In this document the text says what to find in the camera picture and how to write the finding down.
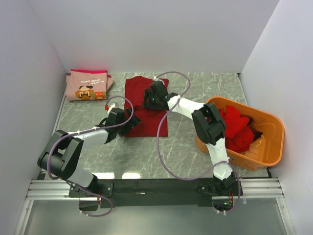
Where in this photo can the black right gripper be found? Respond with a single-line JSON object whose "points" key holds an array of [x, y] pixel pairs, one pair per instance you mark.
{"points": [[148, 94]]}

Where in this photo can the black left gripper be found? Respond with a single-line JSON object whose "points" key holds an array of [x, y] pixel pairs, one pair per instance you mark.
{"points": [[135, 121]]}

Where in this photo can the dark red t shirt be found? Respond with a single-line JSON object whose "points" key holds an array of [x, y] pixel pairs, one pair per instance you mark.
{"points": [[150, 119]]}

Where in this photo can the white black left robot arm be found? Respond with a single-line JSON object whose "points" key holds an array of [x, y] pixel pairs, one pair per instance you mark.
{"points": [[61, 154]]}

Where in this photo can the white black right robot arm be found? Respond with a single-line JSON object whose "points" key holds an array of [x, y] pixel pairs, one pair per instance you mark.
{"points": [[209, 126]]}

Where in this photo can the pink folded graphic t shirt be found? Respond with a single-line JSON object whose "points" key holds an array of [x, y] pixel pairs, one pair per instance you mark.
{"points": [[87, 85]]}

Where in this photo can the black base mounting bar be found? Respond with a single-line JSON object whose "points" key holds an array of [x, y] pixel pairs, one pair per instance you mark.
{"points": [[164, 192]]}

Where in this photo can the red clothes in basket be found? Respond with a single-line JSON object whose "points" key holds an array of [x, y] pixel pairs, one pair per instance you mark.
{"points": [[239, 133]]}

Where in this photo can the orange plastic basket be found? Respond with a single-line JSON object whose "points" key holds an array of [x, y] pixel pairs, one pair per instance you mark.
{"points": [[267, 150]]}

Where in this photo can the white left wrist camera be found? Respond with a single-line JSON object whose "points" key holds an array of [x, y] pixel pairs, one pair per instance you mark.
{"points": [[108, 107]]}

